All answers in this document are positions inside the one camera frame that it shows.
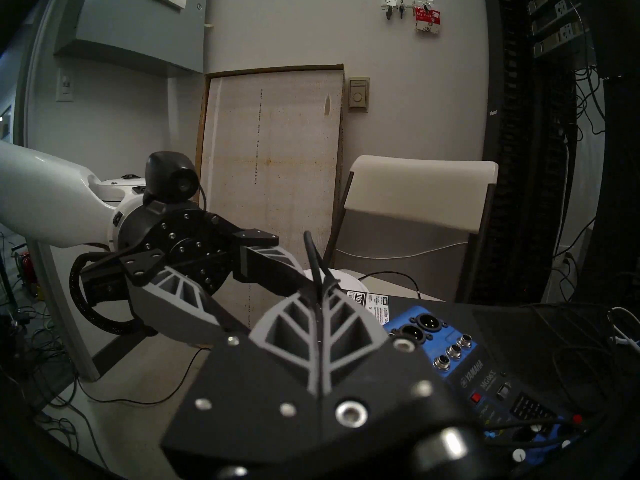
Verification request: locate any thin white cable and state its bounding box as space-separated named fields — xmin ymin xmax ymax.
xmin=334 ymin=241 xmax=471 ymax=261

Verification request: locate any grey wall cabinet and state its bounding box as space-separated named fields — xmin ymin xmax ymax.
xmin=54 ymin=0 xmax=208 ymax=77

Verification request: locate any black computer tower case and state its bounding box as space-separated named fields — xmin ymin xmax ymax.
xmin=345 ymin=291 xmax=640 ymax=480

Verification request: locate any thin black cable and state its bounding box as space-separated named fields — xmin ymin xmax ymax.
xmin=357 ymin=270 xmax=422 ymax=301

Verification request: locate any large cardboard panel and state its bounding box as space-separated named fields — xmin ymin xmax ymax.
xmin=195 ymin=64 xmax=346 ymax=330

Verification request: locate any white key hook rack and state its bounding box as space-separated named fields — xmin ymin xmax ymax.
xmin=381 ymin=0 xmax=435 ymax=20

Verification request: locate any blue black audio mixer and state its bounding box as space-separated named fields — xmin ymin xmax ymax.
xmin=382 ymin=306 xmax=601 ymax=465

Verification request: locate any black aux cable red-ringed plug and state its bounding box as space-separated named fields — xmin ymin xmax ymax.
xmin=301 ymin=230 xmax=346 ymax=310

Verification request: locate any black server rack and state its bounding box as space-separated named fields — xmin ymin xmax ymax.
xmin=482 ymin=0 xmax=640 ymax=310

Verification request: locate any white coiled usb cable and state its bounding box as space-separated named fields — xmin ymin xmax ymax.
xmin=607 ymin=306 xmax=640 ymax=350

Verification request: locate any cream folding chair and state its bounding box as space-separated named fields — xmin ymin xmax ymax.
xmin=322 ymin=155 xmax=500 ymax=305

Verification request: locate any beige wall control plate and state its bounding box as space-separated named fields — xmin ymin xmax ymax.
xmin=348 ymin=76 xmax=371 ymax=113

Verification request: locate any white light switch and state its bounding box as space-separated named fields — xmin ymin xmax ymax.
xmin=56 ymin=68 xmax=75 ymax=103

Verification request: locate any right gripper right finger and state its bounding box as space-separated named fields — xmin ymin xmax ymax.
xmin=320 ymin=279 xmax=390 ymax=396

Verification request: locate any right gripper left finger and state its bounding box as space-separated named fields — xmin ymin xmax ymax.
xmin=248 ymin=290 xmax=322 ymax=396

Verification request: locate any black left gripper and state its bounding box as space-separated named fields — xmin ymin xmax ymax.
xmin=82 ymin=207 xmax=313 ymax=346

